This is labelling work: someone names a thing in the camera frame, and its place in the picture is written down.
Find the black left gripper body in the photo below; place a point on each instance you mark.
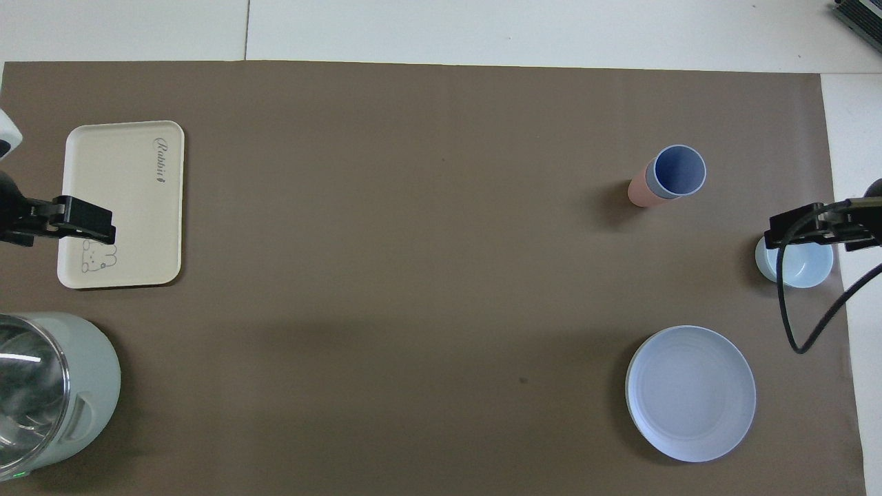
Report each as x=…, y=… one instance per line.
x=12, y=207

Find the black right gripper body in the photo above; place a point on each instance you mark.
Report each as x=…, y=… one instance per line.
x=872, y=220

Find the blue plastic cup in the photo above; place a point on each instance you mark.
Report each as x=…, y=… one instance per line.
x=681, y=172

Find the pink plastic cup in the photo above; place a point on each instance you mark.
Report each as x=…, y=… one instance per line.
x=639, y=193

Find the cream rabbit print tray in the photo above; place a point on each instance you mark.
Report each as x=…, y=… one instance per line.
x=131, y=207

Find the light blue bowl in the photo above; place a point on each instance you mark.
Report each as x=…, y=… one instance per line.
x=807, y=270

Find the pale green cooking pot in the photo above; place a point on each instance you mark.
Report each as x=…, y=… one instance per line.
x=93, y=386

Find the glass pot lid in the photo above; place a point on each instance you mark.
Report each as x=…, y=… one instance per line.
x=31, y=393

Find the pale blue plate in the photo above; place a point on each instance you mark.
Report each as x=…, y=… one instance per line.
x=691, y=394

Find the grey ribbed device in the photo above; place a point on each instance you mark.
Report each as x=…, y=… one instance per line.
x=861, y=15

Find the brown table mat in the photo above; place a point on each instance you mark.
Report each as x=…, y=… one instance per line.
x=427, y=275

